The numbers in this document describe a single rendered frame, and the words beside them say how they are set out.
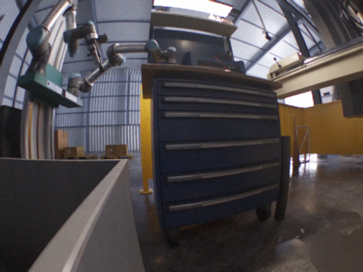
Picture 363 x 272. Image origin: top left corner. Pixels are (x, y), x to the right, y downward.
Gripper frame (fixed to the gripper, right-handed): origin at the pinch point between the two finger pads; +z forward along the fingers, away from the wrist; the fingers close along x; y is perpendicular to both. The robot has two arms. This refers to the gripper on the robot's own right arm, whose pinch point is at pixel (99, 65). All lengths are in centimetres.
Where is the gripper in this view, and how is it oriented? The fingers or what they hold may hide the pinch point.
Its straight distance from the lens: 86.1
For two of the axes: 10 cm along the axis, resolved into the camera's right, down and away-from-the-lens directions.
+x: 3.0, 0.8, -9.5
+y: -8.7, 4.2, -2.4
